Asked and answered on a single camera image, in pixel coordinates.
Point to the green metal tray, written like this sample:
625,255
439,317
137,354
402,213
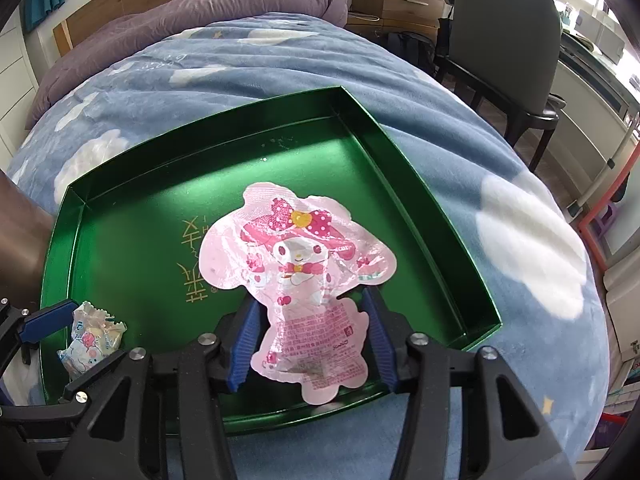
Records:
150,240

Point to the desk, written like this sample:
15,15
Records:
580,110

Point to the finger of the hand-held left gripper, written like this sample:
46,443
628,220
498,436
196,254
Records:
95,377
47,319

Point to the small white cartoon snack packet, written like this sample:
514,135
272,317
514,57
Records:
90,342

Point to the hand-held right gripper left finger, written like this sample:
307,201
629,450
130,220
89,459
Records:
245,345

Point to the white wardrobe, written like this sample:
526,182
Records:
12,90

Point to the pink cartoon snack packet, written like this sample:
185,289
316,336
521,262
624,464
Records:
295,265

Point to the red metal frame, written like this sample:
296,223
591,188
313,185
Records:
607,192

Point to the grey chair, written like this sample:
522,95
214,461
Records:
500,35

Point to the blue cloud print blanket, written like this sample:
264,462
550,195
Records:
500,240

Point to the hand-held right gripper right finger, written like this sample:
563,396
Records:
376,340

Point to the black backpack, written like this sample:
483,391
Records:
410,50

